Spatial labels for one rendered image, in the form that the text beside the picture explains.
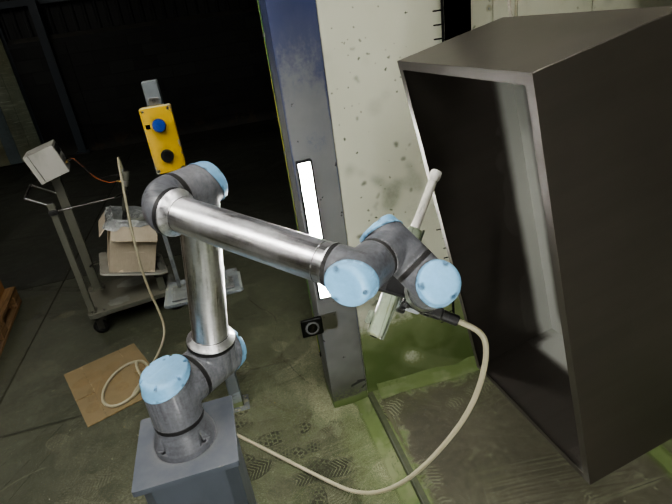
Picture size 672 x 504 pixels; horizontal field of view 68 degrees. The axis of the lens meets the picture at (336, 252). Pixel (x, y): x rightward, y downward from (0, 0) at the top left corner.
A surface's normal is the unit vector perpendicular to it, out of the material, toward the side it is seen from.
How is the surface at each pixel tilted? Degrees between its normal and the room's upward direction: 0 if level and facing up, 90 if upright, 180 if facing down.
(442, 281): 59
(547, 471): 0
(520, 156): 90
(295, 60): 90
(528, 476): 0
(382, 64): 90
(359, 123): 90
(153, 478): 0
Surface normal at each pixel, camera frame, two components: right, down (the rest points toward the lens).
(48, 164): 0.42, 0.33
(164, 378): -0.18, -0.86
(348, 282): -0.46, 0.44
